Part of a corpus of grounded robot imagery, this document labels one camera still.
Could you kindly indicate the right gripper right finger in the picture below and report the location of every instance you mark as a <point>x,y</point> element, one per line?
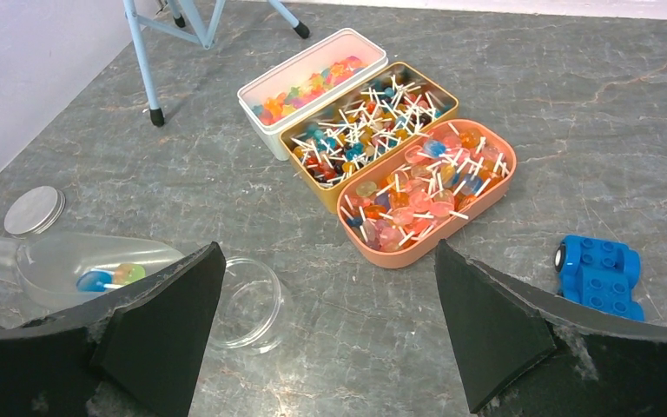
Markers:
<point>522,351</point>

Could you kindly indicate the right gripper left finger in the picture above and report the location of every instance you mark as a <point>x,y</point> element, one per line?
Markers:
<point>148,339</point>

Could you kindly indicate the green lollipop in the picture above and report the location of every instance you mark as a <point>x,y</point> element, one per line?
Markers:
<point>127,273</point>

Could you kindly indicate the blue lollipop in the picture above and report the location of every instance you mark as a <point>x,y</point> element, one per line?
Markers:
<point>94,280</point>

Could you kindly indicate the clear plastic scoop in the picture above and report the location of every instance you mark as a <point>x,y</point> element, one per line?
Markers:
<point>47,266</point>

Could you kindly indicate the blue toy brick car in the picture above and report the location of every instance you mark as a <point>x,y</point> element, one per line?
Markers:
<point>599,274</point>

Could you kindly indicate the pink tin of lollipops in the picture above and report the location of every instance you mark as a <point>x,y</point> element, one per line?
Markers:
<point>432,187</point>

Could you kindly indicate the yellow tin of lollipops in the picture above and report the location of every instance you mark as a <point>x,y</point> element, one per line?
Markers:
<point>346,137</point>

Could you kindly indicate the white tin of gummies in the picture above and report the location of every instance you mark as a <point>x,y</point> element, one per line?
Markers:
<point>292,90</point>

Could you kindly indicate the light blue tripod stand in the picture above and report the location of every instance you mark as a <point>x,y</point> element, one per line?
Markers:
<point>188,26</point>

